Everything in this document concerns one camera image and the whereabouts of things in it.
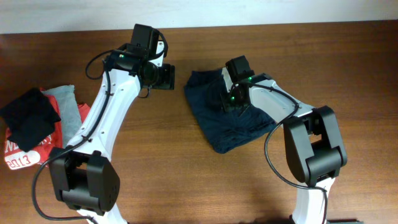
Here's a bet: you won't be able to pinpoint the dark blue shorts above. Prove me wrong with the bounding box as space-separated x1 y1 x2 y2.
184 69 276 154

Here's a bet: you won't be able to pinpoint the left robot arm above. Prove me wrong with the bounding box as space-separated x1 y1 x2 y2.
48 24 175 223

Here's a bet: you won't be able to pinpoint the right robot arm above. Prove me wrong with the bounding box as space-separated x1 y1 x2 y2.
222 55 348 223

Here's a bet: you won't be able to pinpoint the grey folded garment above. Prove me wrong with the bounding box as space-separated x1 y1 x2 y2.
43 85 82 147

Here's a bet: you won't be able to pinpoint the black folded garment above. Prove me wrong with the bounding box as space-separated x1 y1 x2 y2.
1 88 61 152

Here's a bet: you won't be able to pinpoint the red printed t-shirt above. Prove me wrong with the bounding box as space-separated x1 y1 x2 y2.
4 95 90 170

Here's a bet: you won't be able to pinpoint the left black cable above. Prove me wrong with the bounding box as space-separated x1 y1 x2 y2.
31 29 169 222

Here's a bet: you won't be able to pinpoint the black cable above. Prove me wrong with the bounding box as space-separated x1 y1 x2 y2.
206 79 329 224
31 29 169 222

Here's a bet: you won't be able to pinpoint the right black cable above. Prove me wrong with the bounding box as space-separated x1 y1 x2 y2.
206 79 329 224

